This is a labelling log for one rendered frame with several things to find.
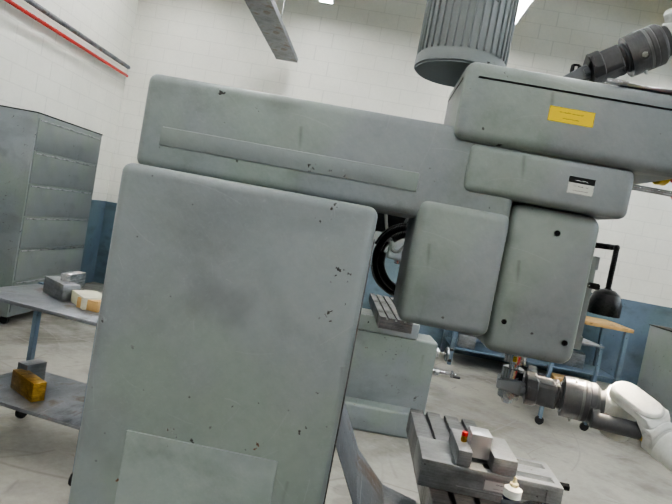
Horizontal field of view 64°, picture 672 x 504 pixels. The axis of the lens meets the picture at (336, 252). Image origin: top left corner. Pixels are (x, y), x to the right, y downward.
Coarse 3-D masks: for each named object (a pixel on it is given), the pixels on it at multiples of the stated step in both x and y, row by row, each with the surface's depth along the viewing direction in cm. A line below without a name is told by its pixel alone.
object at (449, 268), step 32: (416, 224) 112; (448, 224) 111; (480, 224) 111; (416, 256) 112; (448, 256) 111; (480, 256) 111; (416, 288) 112; (448, 288) 111; (480, 288) 111; (416, 320) 112; (448, 320) 112; (480, 320) 111
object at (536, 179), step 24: (480, 168) 110; (504, 168) 110; (528, 168) 109; (552, 168) 109; (576, 168) 109; (600, 168) 109; (480, 192) 111; (504, 192) 110; (528, 192) 110; (552, 192) 109; (576, 192) 109; (600, 192) 109; (624, 192) 109; (600, 216) 111; (624, 216) 110
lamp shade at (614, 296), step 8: (600, 288) 127; (592, 296) 127; (600, 296) 125; (608, 296) 124; (616, 296) 124; (592, 304) 126; (600, 304) 124; (608, 304) 123; (616, 304) 124; (592, 312) 125; (600, 312) 124; (608, 312) 123; (616, 312) 124
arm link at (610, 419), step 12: (588, 384) 117; (588, 396) 115; (600, 396) 115; (588, 408) 115; (600, 408) 115; (612, 408) 114; (588, 420) 116; (600, 420) 112; (612, 420) 112; (624, 420) 112; (612, 432) 112; (624, 432) 111; (636, 432) 110
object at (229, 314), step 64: (128, 192) 103; (192, 192) 102; (256, 192) 102; (128, 256) 104; (192, 256) 103; (256, 256) 102; (320, 256) 102; (128, 320) 104; (192, 320) 104; (256, 320) 103; (320, 320) 102; (128, 384) 105; (192, 384) 104; (256, 384) 103; (320, 384) 103; (128, 448) 105; (192, 448) 104; (256, 448) 104; (320, 448) 103
